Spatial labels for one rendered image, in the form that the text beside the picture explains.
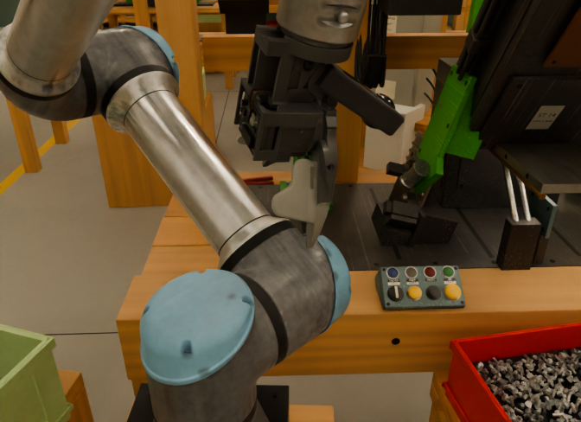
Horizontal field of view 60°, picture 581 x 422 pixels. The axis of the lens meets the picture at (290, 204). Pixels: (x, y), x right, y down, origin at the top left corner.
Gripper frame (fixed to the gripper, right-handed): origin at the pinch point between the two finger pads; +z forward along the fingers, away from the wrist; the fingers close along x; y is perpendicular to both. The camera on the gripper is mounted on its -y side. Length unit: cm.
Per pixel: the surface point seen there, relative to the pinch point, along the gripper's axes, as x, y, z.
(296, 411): 6.5, -6.9, 36.8
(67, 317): -120, 28, 161
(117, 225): -197, -1, 176
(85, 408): -15, 23, 61
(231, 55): -86, -19, 19
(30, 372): -8.7, 30.1, 36.5
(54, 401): -8, 27, 45
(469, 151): -26, -52, 11
